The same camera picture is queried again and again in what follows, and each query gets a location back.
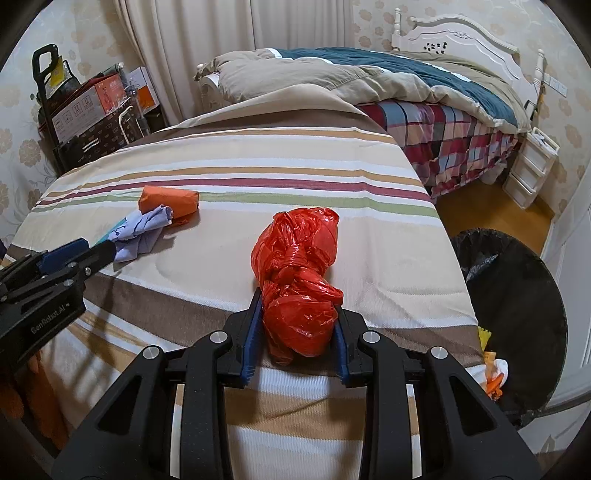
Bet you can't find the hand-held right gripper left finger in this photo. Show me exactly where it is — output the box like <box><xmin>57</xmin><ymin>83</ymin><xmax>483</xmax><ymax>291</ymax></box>
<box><xmin>52</xmin><ymin>287</ymin><xmax>265</xmax><ymax>480</ymax></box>

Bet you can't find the beige and teal duvet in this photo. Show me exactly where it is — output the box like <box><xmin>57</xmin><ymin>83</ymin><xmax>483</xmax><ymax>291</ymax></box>
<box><xmin>203</xmin><ymin>46</ymin><xmax>532</xmax><ymax>134</ymax></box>

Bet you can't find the white box with orange print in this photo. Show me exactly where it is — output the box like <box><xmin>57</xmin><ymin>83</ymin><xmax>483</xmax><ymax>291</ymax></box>
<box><xmin>124</xmin><ymin>67</ymin><xmax>158</xmax><ymax>112</ymax></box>

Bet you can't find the black-lined trash bin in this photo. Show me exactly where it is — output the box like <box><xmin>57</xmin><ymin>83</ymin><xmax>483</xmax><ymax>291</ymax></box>
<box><xmin>448</xmin><ymin>227</ymin><xmax>568</xmax><ymax>425</ymax></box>

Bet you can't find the white bed headboard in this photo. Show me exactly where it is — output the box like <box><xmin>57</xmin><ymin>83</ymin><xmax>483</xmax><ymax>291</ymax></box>
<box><xmin>390</xmin><ymin>7</ymin><xmax>548</xmax><ymax>107</ymax></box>

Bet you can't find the lavender cloth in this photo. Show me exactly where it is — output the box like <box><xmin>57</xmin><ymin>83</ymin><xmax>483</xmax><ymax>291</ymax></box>
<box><xmin>95</xmin><ymin>206</ymin><xmax>174</xmax><ymax>264</ymax></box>

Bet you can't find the black trolley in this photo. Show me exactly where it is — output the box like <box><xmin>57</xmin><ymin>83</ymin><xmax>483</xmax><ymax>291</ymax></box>
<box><xmin>31</xmin><ymin>44</ymin><xmax>70</xmax><ymax>174</ymax></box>

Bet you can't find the cream curtain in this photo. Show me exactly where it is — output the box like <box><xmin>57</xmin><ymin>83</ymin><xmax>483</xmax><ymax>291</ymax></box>
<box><xmin>115</xmin><ymin>0</ymin><xmax>354</xmax><ymax>125</ymax></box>

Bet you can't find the orange cloth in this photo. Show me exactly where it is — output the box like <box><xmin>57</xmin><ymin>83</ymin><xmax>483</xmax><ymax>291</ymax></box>
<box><xmin>0</xmin><ymin>348</ymin><xmax>70</xmax><ymax>450</ymax></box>

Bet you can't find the plaid bed sheet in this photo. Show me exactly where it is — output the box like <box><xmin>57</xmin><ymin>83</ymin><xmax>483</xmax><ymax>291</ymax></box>
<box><xmin>355</xmin><ymin>99</ymin><xmax>522</xmax><ymax>199</ymax></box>

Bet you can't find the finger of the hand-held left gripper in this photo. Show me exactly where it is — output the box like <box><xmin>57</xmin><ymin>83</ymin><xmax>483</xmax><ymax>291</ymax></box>
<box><xmin>0</xmin><ymin>241</ymin><xmax>117</xmax><ymax>319</ymax></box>
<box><xmin>0</xmin><ymin>237</ymin><xmax>90</xmax><ymax>291</ymax></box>

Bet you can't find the brown patterned bag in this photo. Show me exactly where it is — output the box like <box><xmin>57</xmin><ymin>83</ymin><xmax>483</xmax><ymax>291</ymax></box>
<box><xmin>55</xmin><ymin>104</ymin><xmax>169</xmax><ymax>174</ymax></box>

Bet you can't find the orange and white cardboard box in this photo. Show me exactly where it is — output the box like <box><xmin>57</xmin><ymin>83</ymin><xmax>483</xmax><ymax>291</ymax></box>
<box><xmin>50</xmin><ymin>76</ymin><xmax>127</xmax><ymax>141</ymax></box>

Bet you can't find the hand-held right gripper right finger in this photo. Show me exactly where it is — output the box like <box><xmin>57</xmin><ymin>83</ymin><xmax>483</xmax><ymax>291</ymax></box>
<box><xmin>332</xmin><ymin>307</ymin><xmax>542</xmax><ymax>480</ymax></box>

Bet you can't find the white plastic drawer unit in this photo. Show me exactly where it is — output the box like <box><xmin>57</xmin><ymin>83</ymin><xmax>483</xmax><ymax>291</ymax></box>
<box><xmin>502</xmin><ymin>128</ymin><xmax>560</xmax><ymax>212</ymax></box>

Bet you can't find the striped tablecloth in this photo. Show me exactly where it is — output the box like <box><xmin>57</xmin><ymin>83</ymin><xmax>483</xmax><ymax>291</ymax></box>
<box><xmin>0</xmin><ymin>97</ymin><xmax>483</xmax><ymax>480</ymax></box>

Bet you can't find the red plastic bag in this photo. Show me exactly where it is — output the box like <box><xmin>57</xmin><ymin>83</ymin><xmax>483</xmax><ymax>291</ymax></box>
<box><xmin>250</xmin><ymin>207</ymin><xmax>345</xmax><ymax>367</ymax></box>

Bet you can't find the orange paper packet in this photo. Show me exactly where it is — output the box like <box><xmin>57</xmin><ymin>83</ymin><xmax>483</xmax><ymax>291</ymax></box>
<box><xmin>139</xmin><ymin>185</ymin><xmax>200</xmax><ymax>227</ymax></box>

